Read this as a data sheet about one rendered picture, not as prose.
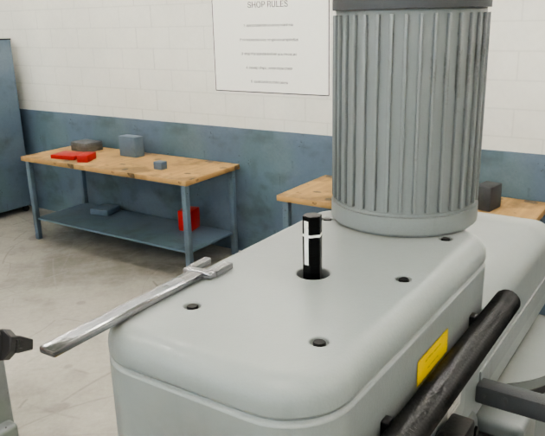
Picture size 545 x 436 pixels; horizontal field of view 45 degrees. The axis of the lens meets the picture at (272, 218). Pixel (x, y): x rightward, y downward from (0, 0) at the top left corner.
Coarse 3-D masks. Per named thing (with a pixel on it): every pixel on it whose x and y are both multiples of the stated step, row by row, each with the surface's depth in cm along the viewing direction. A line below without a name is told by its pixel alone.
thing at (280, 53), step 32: (224, 0) 572; (256, 0) 554; (288, 0) 537; (320, 0) 521; (224, 32) 580; (256, 32) 562; (288, 32) 544; (320, 32) 528; (224, 64) 590; (256, 64) 570; (288, 64) 552; (320, 64) 536
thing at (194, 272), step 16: (192, 272) 71; (208, 272) 71; (224, 272) 73; (160, 288) 67; (176, 288) 68; (128, 304) 64; (144, 304) 64; (96, 320) 60; (112, 320) 60; (64, 336) 58; (80, 336) 58; (48, 352) 55; (64, 352) 56
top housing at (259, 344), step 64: (256, 256) 78; (384, 256) 77; (448, 256) 76; (128, 320) 62; (192, 320) 62; (256, 320) 61; (320, 320) 61; (384, 320) 61; (448, 320) 73; (128, 384) 60; (192, 384) 55; (256, 384) 52; (320, 384) 52; (384, 384) 59
